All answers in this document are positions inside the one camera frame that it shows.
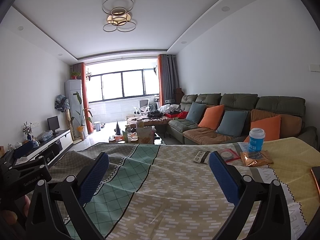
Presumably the white black snack packet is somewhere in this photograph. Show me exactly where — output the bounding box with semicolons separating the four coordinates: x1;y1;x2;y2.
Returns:
193;151;211;164

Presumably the white black tv cabinet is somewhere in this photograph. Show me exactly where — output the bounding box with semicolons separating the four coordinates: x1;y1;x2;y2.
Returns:
16;129;73;167

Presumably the orange cushion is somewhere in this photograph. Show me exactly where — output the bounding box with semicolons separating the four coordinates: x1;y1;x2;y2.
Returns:
251;115;281;141
198;105;224;130

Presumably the smartphone orange case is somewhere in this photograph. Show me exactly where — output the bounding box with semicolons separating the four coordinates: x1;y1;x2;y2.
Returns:
311;166;320;194

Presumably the orange grey curtain left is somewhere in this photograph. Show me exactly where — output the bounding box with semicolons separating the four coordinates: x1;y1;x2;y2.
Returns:
70;62;93;134

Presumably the red snack packet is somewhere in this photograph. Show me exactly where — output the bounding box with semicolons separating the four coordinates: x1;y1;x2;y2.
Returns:
218;148;240;163

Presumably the dark green sectional sofa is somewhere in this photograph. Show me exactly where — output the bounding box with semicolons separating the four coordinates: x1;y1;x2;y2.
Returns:
167;93;318;148

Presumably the brown sofa blanket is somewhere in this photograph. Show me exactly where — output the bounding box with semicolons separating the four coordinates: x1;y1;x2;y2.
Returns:
183;128;235;145

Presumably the blue white paper cup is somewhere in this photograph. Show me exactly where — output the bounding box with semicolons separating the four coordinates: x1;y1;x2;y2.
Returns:
248;128;265;152

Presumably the white standing air conditioner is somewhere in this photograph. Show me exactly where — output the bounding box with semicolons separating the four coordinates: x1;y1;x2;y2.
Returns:
65;80;83;138

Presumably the orange cushion near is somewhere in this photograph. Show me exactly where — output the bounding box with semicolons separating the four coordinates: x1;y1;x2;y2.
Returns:
251;115;281;141

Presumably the orange cushion far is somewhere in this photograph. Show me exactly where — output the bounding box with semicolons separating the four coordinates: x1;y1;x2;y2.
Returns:
198;105;224;130

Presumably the white office chair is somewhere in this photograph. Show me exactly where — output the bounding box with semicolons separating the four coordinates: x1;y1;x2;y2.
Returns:
134;99;150;115

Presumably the blue grey cushion near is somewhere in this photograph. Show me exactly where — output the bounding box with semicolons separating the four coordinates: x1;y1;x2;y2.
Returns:
216;111;248;137

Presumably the small black monitor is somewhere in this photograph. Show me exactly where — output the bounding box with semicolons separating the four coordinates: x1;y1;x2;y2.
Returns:
47;116;60;134

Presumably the orange grey curtain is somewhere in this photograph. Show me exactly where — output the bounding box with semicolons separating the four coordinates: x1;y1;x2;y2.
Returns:
158;54;180;105
70;62;93;134

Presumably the blue grey cushion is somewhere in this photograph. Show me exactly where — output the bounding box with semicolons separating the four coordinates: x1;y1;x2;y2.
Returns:
216;111;248;137
185;102;206;124

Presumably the cluttered coffee table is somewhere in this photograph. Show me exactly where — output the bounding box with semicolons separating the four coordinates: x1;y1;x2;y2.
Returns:
105;121;164;145

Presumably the orange grey curtain right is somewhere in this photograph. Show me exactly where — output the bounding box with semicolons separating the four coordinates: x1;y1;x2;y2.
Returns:
158;54;180;105

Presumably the patterned tablecloth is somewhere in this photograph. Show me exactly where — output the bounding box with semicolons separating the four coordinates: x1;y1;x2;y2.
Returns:
49;138;319;239

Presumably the ring ceiling lamp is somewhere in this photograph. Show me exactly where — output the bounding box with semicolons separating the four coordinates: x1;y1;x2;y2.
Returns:
101;0;137;33

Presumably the gold snack packet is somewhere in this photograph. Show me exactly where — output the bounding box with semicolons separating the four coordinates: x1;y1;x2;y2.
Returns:
240;151;273;167

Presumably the blue grey cushion far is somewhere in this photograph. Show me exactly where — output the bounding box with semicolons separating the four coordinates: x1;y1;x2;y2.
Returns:
185;102;206;124

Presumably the tall green houseplant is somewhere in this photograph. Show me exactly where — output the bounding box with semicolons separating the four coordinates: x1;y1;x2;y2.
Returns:
73;92;93;141

